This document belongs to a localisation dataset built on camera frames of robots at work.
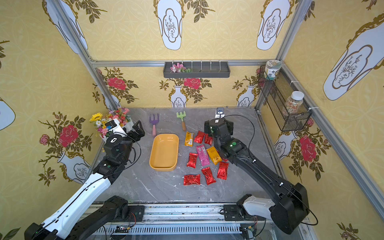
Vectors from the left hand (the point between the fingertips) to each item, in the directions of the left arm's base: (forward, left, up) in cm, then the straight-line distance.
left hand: (127, 125), depth 74 cm
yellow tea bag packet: (+8, -30, -25) cm, 40 cm away
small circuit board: (-40, +3, -31) cm, 51 cm away
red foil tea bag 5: (-16, -40, -24) cm, 50 cm away
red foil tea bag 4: (-19, -31, -24) cm, 44 cm away
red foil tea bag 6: (-15, -49, -25) cm, 57 cm away
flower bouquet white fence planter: (+12, +23, -10) cm, 27 cm away
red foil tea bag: (+9, -37, -26) cm, 46 cm away
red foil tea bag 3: (-8, -32, -25) cm, 42 cm away
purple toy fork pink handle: (+26, -4, -29) cm, 39 cm away
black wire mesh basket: (+29, -89, -4) cm, 93 cm away
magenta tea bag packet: (-5, -39, -25) cm, 46 cm away
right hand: (+3, -47, -1) cm, 48 cm away
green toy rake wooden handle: (+31, -25, -29) cm, 49 cm away
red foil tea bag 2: (+6, -43, -25) cm, 50 cm away
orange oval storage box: (+1, -13, -33) cm, 35 cm away
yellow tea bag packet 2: (-5, -45, -25) cm, 52 cm away
